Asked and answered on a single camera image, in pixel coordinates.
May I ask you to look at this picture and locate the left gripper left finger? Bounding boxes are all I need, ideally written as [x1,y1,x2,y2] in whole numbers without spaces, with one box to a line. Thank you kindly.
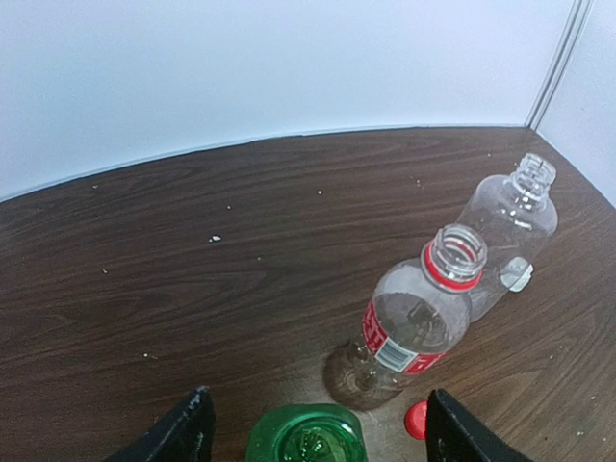
[106,386,216,462]

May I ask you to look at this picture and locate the clear wide plastic bottle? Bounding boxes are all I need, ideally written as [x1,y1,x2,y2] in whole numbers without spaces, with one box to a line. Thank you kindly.
[456,153,558,322]

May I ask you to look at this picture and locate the green bottle cap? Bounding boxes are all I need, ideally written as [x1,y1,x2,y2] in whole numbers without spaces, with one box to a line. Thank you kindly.
[245,403,368,462]

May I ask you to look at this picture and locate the red label cola bottle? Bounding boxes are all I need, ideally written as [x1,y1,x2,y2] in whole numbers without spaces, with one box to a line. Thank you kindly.
[324,223,488,410]

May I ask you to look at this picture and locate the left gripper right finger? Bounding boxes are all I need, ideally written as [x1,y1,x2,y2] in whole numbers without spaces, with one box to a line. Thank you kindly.
[425,389,530,462]

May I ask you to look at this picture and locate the red bottle cap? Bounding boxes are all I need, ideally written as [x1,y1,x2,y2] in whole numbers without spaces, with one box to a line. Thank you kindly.
[404,400,427,440]

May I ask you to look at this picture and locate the white bottle cap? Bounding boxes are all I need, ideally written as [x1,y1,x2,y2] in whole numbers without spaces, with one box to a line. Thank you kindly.
[500,256,534,293]

